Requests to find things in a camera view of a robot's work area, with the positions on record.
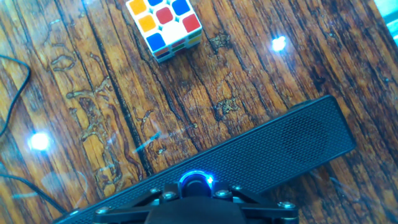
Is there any thin black speaker cable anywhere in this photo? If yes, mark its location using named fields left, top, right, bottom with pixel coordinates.
left=0, top=54, right=68, bottom=215

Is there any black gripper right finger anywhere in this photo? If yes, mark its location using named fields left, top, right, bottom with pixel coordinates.
left=213, top=182, right=299, bottom=224

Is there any black soundbar speaker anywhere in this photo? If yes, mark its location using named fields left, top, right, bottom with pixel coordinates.
left=52, top=95, right=357, bottom=224

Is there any white Rubik's cube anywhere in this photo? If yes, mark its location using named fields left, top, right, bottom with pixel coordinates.
left=125, top=0, right=203, bottom=63

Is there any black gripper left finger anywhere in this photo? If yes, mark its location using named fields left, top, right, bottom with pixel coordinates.
left=93, top=182, right=184, bottom=224

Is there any black speaker volume knob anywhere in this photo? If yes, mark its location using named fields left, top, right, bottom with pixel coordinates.
left=180, top=172, right=214, bottom=198

